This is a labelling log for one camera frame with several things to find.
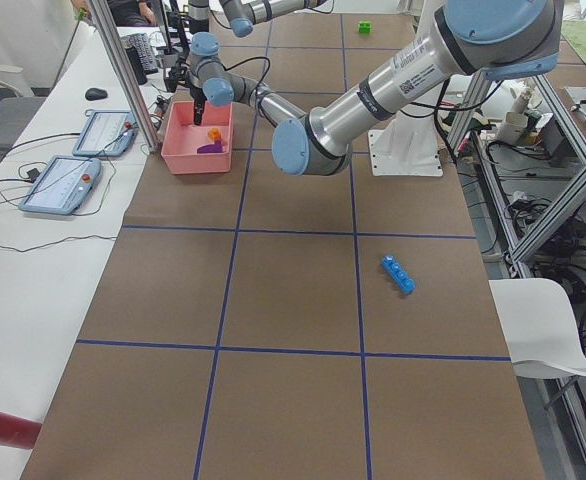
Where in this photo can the white camera stand base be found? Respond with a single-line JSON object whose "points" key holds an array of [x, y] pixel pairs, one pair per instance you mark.
{"points": [[410, 145]]}

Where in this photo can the far teach pendant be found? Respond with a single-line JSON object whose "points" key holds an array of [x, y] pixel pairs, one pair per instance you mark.
{"points": [[107, 133]]}

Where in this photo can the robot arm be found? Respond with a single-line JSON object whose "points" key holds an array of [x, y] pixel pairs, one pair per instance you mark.
{"points": [[242, 17], [518, 38]]}

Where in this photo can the near teach pendant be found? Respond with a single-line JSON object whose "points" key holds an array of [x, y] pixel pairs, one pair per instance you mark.
{"points": [[62, 186]]}

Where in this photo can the white paper sheet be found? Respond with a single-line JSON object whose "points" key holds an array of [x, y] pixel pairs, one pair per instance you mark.
{"points": [[539, 327]]}

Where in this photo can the purple block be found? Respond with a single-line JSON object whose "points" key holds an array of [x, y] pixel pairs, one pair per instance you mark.
{"points": [[216, 147]]}

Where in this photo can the pink plastic box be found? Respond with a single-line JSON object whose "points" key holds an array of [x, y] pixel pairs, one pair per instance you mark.
{"points": [[182, 138]]}

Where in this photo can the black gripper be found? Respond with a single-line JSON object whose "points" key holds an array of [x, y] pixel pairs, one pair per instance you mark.
{"points": [[197, 94]]}

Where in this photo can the orange block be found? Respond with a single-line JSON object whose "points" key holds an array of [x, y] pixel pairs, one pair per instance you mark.
{"points": [[214, 134]]}

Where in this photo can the red cylinder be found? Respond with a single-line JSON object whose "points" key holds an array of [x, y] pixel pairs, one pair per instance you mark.
{"points": [[17, 432]]}

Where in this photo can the long blue block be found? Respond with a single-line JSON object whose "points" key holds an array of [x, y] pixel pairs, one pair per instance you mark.
{"points": [[398, 274]]}

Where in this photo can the black keyboard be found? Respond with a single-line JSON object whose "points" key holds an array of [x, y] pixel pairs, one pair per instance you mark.
{"points": [[141, 43]]}

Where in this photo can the black computer mouse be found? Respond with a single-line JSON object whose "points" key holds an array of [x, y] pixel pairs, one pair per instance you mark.
{"points": [[95, 94]]}

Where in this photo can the green block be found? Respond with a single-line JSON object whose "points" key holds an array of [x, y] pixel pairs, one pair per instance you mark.
{"points": [[364, 27]]}

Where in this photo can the aluminium frame post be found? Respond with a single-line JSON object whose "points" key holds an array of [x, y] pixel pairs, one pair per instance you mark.
{"points": [[105, 25]]}

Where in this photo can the teach pendant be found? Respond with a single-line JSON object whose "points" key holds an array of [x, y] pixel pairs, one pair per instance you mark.
{"points": [[62, 186], [107, 133]]}

